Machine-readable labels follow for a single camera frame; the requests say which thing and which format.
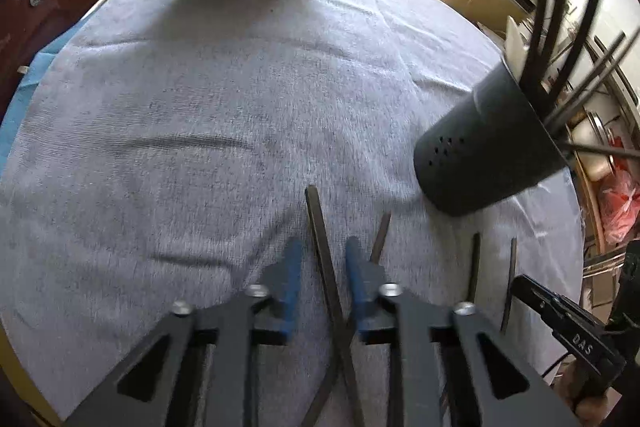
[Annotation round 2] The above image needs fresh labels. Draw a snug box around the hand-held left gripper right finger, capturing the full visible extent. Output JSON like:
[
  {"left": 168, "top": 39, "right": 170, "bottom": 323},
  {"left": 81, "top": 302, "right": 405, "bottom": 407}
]
[{"left": 345, "top": 236, "right": 581, "bottom": 427}]

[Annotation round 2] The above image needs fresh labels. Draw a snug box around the red plastic bag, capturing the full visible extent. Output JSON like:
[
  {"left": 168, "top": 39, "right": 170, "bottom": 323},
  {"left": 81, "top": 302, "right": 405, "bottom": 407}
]
[{"left": 597, "top": 166, "right": 640, "bottom": 249}]

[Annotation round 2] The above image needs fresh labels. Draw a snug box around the grey tablecloth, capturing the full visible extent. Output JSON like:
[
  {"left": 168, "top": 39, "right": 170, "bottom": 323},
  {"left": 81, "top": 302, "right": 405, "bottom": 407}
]
[{"left": 0, "top": 0, "right": 587, "bottom": 427}]

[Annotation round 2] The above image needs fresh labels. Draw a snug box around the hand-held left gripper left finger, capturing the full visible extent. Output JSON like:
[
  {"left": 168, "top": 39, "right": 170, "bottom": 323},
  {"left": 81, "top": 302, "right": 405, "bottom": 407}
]
[{"left": 65, "top": 237, "right": 306, "bottom": 427}]

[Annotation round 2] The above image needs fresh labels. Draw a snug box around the metal storage shelf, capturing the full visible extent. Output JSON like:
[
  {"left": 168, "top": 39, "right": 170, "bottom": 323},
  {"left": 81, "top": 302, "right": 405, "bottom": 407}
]
[{"left": 565, "top": 34, "right": 640, "bottom": 308}]

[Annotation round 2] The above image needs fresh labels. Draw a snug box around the large steel pot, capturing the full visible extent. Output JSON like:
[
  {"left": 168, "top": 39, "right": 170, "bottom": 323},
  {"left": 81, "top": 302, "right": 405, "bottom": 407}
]
[{"left": 569, "top": 106, "right": 617, "bottom": 184}]

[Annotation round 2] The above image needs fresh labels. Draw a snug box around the black utensil holder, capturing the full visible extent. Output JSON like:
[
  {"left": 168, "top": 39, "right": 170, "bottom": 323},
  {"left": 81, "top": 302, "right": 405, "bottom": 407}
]
[{"left": 413, "top": 56, "right": 572, "bottom": 218}]

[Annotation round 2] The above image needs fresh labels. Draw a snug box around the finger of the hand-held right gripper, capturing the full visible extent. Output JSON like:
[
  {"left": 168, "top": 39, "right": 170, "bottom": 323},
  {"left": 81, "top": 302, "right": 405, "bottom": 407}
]
[{"left": 512, "top": 274, "right": 627, "bottom": 404}]

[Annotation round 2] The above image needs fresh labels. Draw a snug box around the person's right hand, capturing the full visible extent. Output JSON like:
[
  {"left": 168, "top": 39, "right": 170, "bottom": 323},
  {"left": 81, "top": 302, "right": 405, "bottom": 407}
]
[{"left": 555, "top": 356, "right": 612, "bottom": 427}]

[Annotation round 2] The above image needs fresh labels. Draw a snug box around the blue table cover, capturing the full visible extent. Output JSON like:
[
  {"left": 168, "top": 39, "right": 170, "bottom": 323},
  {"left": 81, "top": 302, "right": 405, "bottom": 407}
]
[{"left": 0, "top": 19, "right": 87, "bottom": 168}]

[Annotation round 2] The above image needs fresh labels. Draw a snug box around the white spoon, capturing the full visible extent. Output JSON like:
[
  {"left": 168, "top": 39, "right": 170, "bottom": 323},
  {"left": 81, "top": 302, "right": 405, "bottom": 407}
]
[{"left": 504, "top": 14, "right": 532, "bottom": 76}]

